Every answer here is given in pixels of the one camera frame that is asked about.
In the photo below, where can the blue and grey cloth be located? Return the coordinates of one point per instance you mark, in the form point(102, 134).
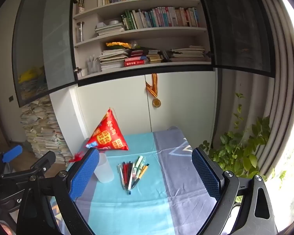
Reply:
point(137, 213)

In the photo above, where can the yellow artificial flowers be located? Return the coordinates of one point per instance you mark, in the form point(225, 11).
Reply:
point(118, 44)

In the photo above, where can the translucent plastic cup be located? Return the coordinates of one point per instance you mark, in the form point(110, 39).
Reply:
point(105, 171)

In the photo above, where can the gold medal with striped ribbon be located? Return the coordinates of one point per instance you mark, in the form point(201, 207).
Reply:
point(156, 102)

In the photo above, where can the red tassel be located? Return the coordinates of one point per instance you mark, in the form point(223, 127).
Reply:
point(77, 156)

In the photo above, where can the metal door latch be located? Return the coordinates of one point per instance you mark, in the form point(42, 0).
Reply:
point(76, 69)

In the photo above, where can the small stack of books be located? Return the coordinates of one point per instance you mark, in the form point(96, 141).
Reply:
point(154, 56)

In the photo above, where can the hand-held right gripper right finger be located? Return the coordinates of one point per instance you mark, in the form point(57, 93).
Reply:
point(207, 176)

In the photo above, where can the clear acrylic pen holder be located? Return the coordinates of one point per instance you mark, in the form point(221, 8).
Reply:
point(93, 66)

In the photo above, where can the yellow plush toy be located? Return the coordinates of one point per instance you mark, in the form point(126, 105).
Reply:
point(29, 74)

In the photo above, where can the stack of red books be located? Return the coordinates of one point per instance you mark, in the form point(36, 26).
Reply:
point(134, 61)

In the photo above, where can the red triangular cushion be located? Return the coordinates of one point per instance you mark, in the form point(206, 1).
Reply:
point(107, 134)

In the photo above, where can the stack of pale books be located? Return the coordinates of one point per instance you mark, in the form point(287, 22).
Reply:
point(112, 60)

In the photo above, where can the pile of pens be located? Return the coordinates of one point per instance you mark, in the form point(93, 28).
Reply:
point(131, 173)

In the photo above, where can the small white box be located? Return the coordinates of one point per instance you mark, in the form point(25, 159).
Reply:
point(84, 72)

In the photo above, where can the glass cabinet door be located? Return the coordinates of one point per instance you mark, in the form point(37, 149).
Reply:
point(56, 41)
point(235, 29)

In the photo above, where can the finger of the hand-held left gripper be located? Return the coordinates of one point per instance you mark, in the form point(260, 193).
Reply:
point(12, 153)
point(44, 161)

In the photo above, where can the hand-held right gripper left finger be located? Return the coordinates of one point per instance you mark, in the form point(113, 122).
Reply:
point(84, 173)

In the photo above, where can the grey curtain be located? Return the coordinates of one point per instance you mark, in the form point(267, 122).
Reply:
point(279, 78)

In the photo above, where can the stack of white books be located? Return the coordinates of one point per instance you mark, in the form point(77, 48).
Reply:
point(109, 29)

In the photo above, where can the pile of papers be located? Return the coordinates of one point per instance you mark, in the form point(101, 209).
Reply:
point(46, 132)

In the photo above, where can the green leafy plant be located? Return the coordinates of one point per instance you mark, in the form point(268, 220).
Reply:
point(244, 149)

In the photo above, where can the wide stack of books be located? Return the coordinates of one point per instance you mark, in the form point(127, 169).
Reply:
point(188, 53)

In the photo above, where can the tall glass jar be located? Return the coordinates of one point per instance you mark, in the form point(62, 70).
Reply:
point(80, 33)

